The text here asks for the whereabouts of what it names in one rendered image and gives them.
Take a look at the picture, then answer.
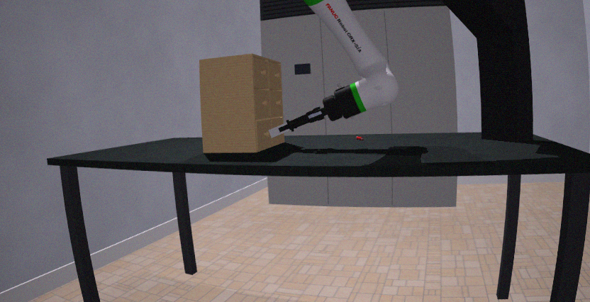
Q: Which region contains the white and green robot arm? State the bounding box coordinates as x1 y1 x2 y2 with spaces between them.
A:
304 0 399 119

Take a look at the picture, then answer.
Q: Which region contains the wooden drawer front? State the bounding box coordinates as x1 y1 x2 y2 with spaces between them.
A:
255 119 272 150
271 118 284 145
269 90 282 116
254 89 270 118
269 62 282 88
253 58 269 87

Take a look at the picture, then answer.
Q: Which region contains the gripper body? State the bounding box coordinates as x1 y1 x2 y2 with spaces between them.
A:
313 95 342 121

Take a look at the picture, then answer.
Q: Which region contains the small brown chest of drawers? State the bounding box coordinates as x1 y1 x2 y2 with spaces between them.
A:
199 54 284 153

